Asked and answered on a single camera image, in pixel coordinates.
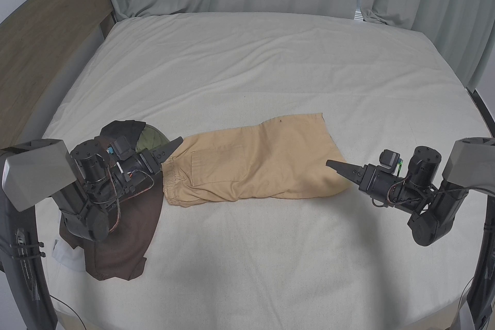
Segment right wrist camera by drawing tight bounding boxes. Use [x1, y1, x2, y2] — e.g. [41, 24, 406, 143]
[378, 149, 403, 171]

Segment white garment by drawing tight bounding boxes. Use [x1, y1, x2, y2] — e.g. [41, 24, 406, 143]
[51, 238, 85, 272]

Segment black garment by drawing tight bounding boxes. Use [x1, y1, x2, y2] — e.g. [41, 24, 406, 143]
[99, 120, 147, 151]

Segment brown garment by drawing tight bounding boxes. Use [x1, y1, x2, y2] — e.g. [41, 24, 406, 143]
[58, 161, 165, 281]

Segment black cable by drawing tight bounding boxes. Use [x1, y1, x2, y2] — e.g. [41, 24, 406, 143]
[456, 271, 479, 323]
[49, 294, 85, 330]

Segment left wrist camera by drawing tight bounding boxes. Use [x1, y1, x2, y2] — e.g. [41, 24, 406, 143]
[110, 135, 136, 161]

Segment bed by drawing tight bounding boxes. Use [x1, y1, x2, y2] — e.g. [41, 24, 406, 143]
[0, 0, 495, 330]

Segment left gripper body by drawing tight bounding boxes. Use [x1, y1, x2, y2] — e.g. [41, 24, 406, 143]
[115, 148, 161, 187]

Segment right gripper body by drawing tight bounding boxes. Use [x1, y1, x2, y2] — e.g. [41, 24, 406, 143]
[357, 163, 405, 204]

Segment green garment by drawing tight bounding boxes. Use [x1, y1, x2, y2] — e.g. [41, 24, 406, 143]
[135, 123, 171, 153]

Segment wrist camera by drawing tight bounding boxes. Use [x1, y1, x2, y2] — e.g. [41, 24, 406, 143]
[378, 149, 403, 171]
[110, 135, 136, 161]

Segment tan shorts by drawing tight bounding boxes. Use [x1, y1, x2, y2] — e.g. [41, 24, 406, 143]
[161, 112, 352, 208]

